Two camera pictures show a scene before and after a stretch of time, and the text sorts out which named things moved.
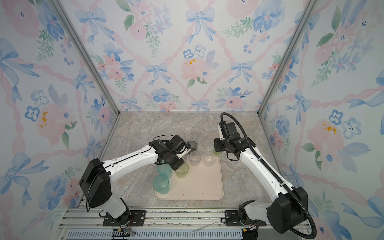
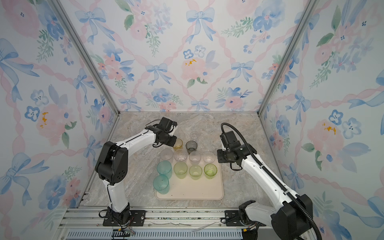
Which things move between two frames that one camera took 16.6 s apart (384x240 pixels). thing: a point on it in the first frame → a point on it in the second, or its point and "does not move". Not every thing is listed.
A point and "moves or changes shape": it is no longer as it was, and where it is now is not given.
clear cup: (208, 159) does not move
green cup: (218, 153) moves or changes shape
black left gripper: (176, 166) → (172, 143)
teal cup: (161, 183) does not move
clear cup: (195, 157) does not move
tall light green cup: (181, 171) does not move
